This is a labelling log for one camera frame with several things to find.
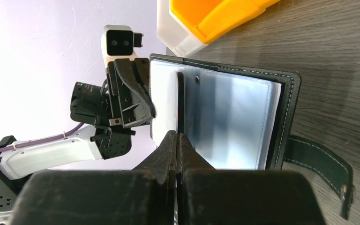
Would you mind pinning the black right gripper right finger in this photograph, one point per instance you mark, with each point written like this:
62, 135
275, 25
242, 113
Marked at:
209, 196

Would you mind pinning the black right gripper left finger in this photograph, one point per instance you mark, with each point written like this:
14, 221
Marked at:
141, 196

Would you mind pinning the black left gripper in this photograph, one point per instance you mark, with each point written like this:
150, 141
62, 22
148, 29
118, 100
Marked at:
122, 102

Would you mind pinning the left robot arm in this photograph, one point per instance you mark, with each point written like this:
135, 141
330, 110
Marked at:
19, 160

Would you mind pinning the white plastic bin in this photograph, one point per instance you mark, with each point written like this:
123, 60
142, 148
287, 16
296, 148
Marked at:
174, 34

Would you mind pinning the orange plastic bin left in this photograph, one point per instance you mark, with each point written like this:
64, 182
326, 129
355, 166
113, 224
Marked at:
210, 19

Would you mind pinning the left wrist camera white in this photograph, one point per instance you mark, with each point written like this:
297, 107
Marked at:
119, 42

